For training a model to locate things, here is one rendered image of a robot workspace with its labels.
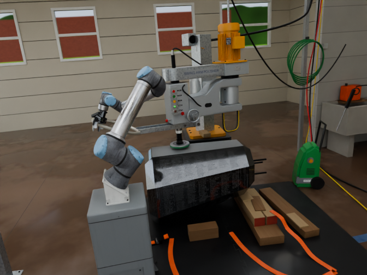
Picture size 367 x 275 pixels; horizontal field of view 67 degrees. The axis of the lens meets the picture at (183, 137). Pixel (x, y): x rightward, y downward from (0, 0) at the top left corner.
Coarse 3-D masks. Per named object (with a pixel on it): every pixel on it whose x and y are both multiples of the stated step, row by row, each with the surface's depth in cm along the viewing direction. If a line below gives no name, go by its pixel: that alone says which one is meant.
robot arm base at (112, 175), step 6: (114, 168) 194; (108, 174) 193; (114, 174) 192; (120, 174) 192; (108, 180) 191; (114, 180) 191; (120, 180) 192; (126, 180) 195; (120, 186) 192; (126, 186) 198
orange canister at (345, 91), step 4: (344, 88) 473; (348, 88) 468; (352, 88) 469; (356, 88) 471; (360, 88) 473; (340, 92) 483; (344, 92) 474; (348, 92) 470; (356, 92) 473; (360, 92) 475; (340, 96) 483; (344, 96) 475; (348, 96) 472; (356, 96) 475; (336, 100) 487; (344, 100) 477; (352, 100) 478; (356, 100) 475; (360, 100) 476; (364, 100) 477
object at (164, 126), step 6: (192, 120) 312; (144, 126) 292; (150, 126) 294; (156, 126) 297; (162, 126) 288; (168, 126) 290; (174, 126) 293; (180, 126) 296; (186, 126) 298; (192, 126) 301; (144, 132) 282; (150, 132) 284
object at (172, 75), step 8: (208, 64) 306; (216, 64) 291; (224, 64) 292; (232, 64) 294; (240, 64) 298; (168, 72) 274; (176, 72) 275; (184, 72) 277; (192, 72) 281; (200, 72) 284; (208, 72) 287; (216, 72) 291; (224, 72) 294; (232, 72) 297; (240, 72) 300; (248, 72) 305; (168, 80) 277; (176, 80) 277
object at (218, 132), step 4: (188, 128) 406; (192, 128) 405; (216, 128) 395; (220, 128) 394; (188, 132) 386; (192, 132) 385; (196, 132) 383; (212, 132) 377; (216, 132) 376; (220, 132) 375; (224, 132) 373; (192, 136) 366; (196, 136) 365; (200, 136) 366; (212, 136) 368; (216, 136) 368
